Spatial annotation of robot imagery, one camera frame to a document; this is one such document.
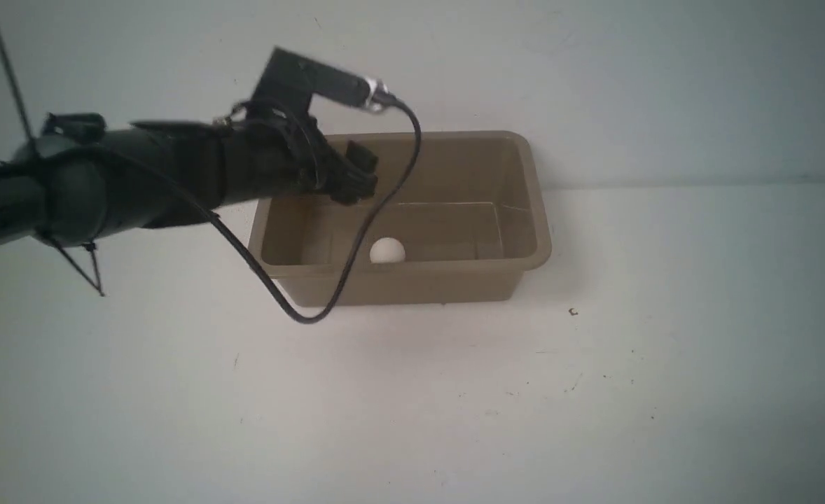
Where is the black zip tie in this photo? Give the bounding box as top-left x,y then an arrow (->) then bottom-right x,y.
0,27 -> 106,297

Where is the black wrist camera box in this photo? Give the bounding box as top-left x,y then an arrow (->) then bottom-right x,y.
243,47 -> 397,114

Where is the black camera cable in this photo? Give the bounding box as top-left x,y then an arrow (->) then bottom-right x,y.
97,98 -> 423,325

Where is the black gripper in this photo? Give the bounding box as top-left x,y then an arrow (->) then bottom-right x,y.
227,117 -> 378,205

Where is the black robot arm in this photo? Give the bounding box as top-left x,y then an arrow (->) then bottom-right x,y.
0,113 -> 378,248

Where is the white table-tennis ball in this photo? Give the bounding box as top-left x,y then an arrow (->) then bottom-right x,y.
368,237 -> 406,264

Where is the tan plastic rectangular bin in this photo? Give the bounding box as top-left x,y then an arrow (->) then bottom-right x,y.
247,131 -> 551,307

